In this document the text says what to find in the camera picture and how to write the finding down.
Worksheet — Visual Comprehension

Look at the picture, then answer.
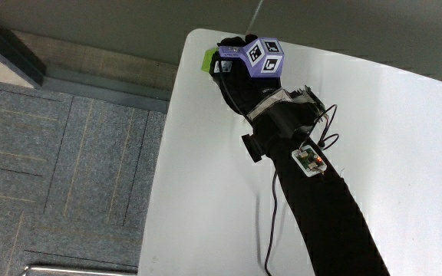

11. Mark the person's right hand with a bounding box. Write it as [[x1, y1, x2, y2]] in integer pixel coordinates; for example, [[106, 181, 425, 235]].
[[209, 34, 295, 117]]

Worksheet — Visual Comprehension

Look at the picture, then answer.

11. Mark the green brick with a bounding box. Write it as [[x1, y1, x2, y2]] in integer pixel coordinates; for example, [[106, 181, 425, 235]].
[[200, 47, 219, 74]]

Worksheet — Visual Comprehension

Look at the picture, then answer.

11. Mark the person's right forearm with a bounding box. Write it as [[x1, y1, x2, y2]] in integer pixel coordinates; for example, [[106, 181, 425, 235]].
[[241, 86, 391, 276]]

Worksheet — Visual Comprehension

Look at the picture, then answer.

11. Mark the small green circuit board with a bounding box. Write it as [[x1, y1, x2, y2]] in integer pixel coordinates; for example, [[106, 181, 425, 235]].
[[291, 145, 328, 178]]

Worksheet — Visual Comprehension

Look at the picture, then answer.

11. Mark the metal bar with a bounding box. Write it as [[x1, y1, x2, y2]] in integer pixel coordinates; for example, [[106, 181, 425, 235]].
[[20, 264, 139, 276]]

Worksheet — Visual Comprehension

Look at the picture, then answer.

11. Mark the thin black wire loop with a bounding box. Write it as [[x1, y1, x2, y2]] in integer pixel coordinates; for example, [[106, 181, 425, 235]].
[[300, 103, 341, 152]]

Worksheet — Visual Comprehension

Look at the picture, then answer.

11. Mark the black cable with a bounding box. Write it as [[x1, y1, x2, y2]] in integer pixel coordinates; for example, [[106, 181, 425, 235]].
[[263, 168, 280, 276]]

